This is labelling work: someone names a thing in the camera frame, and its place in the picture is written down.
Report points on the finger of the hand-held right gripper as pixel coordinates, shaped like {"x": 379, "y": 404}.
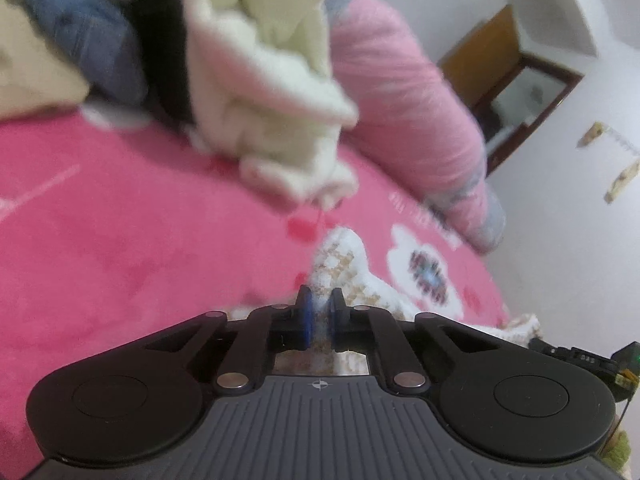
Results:
{"x": 547, "y": 347}

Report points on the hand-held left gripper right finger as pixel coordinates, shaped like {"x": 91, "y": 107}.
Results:
{"x": 332, "y": 321}

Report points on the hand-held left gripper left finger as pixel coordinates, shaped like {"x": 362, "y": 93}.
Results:
{"x": 309, "y": 322}

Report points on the beige checkered knit cardigan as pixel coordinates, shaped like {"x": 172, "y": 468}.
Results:
{"x": 345, "y": 265}

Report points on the pink floral blanket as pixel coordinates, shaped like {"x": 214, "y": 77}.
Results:
{"x": 125, "y": 220}

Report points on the pink grey rolled quilt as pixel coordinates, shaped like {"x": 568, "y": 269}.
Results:
{"x": 400, "y": 110}

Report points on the cream fleece garment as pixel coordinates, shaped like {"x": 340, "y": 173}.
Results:
{"x": 260, "y": 85}

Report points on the brown wooden door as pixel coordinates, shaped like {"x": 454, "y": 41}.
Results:
{"x": 485, "y": 55}

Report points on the black garment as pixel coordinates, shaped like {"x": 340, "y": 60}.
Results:
{"x": 160, "y": 50}

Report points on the blue jeans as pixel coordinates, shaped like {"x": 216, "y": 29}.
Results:
{"x": 85, "y": 35}

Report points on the pale yellow garment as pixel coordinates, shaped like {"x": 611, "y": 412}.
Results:
{"x": 30, "y": 70}

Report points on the dark brown door frame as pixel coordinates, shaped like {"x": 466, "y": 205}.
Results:
{"x": 545, "y": 105}

